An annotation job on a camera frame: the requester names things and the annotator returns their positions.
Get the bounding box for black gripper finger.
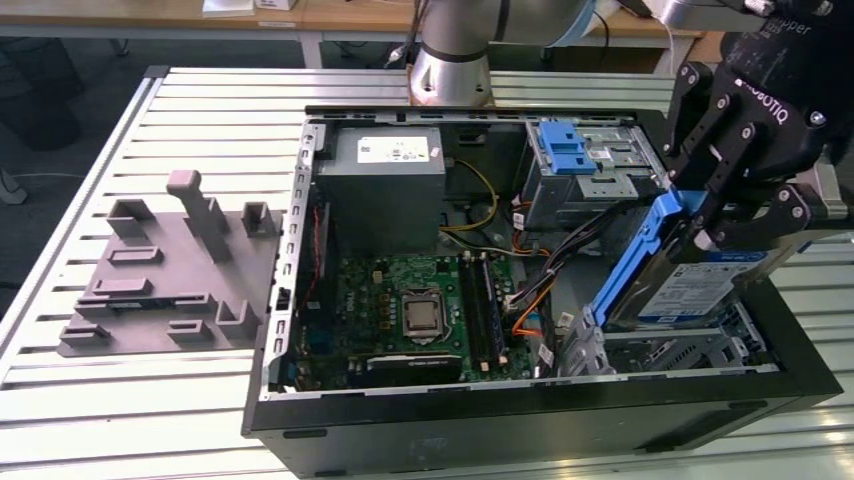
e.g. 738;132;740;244
664;60;756;251
712;184;817;251

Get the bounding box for hard disk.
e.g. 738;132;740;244
590;188;780;332

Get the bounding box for metal disk bay cage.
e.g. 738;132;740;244
559;299;782;379

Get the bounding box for wooden cabinet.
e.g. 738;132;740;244
684;27;733;76

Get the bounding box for metal optical drive cage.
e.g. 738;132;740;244
519;118;673;231

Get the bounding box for blue plastic drive latch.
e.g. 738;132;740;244
538;121;599;176

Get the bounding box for RAM stick in motherboard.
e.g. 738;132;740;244
481;257;509;364

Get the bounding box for black RAM slot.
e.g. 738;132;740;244
459;252;489;366

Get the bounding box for grey power supply unit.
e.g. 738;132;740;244
313;124;449;259

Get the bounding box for black CPU socket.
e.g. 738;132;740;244
397;287;457;350

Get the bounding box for silver CPU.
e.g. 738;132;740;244
402;300;443;336

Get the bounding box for green motherboard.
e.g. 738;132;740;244
293;252;535;391

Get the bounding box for black graphics card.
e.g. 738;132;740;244
346;352;466;389

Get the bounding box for black open PC case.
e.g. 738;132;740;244
241;103;844;479

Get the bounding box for large white box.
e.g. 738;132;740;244
202;0;257;19

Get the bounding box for grey parts rack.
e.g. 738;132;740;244
56;168;282;359

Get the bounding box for wooden desk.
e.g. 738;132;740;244
0;0;709;76

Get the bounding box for dark office chair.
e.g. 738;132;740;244
0;37;86;151

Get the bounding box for grey stand foot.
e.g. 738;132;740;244
0;169;28;205

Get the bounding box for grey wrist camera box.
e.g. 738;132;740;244
659;0;762;31

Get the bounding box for black cable bundle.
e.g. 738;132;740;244
510;197;642;311

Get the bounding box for yellow wire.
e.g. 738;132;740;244
438;158;502;234

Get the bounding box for orange data wire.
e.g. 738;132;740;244
511;305;547;342

